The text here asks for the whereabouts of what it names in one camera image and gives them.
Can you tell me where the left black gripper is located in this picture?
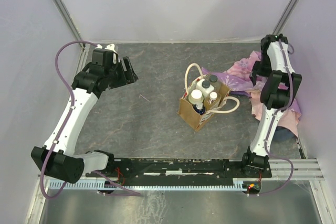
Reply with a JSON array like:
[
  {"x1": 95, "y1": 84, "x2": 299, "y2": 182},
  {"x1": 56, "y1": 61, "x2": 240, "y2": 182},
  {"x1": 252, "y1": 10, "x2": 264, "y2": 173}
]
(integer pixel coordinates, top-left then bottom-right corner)
[{"x1": 105, "y1": 56, "x2": 139, "y2": 89}]

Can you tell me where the purple pink patterned cloth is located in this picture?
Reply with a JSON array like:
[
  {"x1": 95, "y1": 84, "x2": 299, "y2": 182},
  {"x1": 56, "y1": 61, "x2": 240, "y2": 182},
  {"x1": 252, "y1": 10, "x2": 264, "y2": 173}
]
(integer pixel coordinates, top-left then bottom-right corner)
[{"x1": 223, "y1": 50, "x2": 302, "y2": 141}]

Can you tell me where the clear bottle dark cap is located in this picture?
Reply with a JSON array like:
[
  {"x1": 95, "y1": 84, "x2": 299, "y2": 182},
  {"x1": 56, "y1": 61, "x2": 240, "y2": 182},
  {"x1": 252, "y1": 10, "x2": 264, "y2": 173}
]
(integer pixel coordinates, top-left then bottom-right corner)
[{"x1": 208, "y1": 74, "x2": 222, "y2": 89}]

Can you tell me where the amber bottle white cap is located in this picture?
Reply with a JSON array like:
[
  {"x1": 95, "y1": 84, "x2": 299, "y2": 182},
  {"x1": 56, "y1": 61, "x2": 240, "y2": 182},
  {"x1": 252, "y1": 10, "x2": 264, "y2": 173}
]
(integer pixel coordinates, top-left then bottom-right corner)
[{"x1": 207, "y1": 91, "x2": 218, "y2": 104}]

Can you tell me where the white square bottle grey cap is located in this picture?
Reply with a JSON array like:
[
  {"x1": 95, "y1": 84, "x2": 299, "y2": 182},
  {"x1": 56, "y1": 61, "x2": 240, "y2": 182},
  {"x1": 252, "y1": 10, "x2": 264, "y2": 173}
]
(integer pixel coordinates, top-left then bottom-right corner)
[{"x1": 196, "y1": 79, "x2": 215, "y2": 98}]

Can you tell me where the brown canvas tote bag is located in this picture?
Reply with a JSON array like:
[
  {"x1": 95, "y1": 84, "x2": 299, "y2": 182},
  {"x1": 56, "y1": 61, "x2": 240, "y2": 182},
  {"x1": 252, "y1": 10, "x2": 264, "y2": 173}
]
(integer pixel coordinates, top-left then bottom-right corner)
[{"x1": 178, "y1": 63, "x2": 240, "y2": 131}]

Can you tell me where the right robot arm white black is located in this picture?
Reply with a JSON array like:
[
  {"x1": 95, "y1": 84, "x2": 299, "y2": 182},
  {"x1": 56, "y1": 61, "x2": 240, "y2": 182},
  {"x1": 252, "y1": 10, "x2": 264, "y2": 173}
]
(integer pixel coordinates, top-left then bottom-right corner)
[{"x1": 240, "y1": 34, "x2": 302, "y2": 177}]

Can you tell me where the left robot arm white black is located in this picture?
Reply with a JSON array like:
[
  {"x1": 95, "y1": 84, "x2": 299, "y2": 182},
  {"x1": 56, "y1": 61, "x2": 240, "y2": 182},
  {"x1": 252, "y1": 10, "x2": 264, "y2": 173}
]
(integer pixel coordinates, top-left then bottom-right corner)
[{"x1": 31, "y1": 44, "x2": 138, "y2": 184}]

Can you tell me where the cream lid green jar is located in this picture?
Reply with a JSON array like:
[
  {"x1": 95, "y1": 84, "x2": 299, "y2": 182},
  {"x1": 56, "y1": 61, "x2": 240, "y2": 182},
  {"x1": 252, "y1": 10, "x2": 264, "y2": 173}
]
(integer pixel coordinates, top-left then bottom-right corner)
[{"x1": 188, "y1": 89, "x2": 204, "y2": 105}]

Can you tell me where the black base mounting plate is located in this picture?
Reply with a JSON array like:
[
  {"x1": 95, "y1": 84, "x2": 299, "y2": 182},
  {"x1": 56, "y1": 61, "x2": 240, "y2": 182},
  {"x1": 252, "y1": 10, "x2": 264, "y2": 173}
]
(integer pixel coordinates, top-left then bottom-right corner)
[{"x1": 101, "y1": 158, "x2": 272, "y2": 180}]

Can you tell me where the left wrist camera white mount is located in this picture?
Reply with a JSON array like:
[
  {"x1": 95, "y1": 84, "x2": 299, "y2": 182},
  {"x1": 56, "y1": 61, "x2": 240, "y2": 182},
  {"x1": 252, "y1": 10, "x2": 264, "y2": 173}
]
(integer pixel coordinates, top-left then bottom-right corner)
[{"x1": 94, "y1": 44, "x2": 119, "y2": 65}]

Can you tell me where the light blue slotted cable duct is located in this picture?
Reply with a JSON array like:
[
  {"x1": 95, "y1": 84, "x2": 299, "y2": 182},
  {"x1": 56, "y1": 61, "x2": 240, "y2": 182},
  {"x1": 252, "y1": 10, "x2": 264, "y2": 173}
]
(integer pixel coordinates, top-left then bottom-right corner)
[{"x1": 48, "y1": 175, "x2": 260, "y2": 191}]

